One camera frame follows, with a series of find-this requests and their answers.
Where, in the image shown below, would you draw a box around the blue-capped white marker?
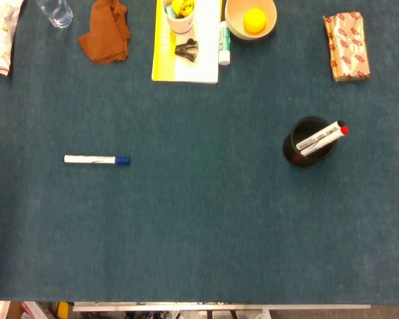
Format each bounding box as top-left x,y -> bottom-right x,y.
64,154 -> 131,166

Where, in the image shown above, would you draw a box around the black mesh pen holder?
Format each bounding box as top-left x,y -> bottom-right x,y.
282,116 -> 338,168

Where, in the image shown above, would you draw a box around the red-capped white marker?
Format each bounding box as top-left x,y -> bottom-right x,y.
300,126 -> 350,158

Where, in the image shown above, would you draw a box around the pink paper packet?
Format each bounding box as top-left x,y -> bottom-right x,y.
19,301 -> 51,319

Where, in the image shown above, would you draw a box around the clear plastic cup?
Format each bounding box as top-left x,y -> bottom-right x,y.
35,0 -> 74,29

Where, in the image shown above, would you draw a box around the brown cloth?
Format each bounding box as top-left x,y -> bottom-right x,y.
77,0 -> 132,64

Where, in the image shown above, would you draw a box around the blue felt table cover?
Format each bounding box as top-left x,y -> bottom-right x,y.
0,0 -> 399,305

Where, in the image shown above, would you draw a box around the black staple remover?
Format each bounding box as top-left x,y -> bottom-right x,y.
174,38 -> 200,63

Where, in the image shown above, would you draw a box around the yellow and white notebook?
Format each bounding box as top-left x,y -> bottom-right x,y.
151,0 -> 224,85

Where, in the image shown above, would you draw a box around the white paper cup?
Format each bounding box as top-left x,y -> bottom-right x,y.
162,0 -> 198,35

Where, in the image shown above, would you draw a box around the yellow toy figure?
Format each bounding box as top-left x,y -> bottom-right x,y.
171,0 -> 196,17

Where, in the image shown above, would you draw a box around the green and white glue stick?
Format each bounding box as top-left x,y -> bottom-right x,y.
217,20 -> 232,66

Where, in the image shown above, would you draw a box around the beige bowl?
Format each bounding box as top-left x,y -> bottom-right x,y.
224,0 -> 278,41

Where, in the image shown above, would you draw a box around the yellow ball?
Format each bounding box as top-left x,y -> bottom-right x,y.
243,8 -> 267,34

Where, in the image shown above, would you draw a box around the gold and red snack packet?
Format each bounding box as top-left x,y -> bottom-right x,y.
323,11 -> 372,83

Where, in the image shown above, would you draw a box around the aluminium table edge rail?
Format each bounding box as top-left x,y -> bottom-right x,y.
72,301 -> 372,312

